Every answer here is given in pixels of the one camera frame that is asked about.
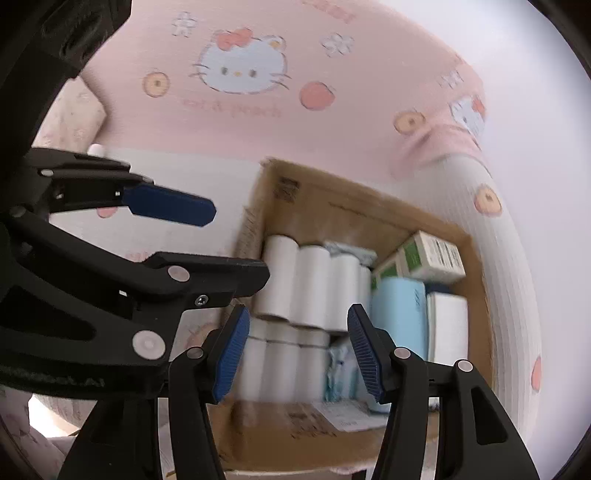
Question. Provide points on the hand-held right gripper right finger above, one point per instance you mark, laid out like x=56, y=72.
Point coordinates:
x=364, y=353

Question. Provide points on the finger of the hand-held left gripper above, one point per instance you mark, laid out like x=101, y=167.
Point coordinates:
x=207, y=277
x=171, y=206

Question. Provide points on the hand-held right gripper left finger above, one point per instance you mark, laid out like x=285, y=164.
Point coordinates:
x=231, y=355

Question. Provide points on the brown cardboard box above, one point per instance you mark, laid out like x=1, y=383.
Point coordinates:
x=332, y=196

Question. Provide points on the light blue soft packet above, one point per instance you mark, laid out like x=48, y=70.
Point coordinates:
x=399, y=314

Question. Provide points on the beige patterned pillow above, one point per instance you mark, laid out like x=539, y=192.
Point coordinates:
x=69, y=115

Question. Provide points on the stack of white paper rolls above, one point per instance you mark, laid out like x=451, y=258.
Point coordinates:
x=314, y=286

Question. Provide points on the green and white carton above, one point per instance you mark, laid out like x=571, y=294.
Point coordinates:
x=390, y=270
x=436, y=256

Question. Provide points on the plain white carton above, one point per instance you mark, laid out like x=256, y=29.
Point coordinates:
x=448, y=323

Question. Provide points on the small white object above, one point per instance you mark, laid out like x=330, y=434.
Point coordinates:
x=97, y=150

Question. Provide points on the pink cat print blanket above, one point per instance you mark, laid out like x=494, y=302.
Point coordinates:
x=323, y=124

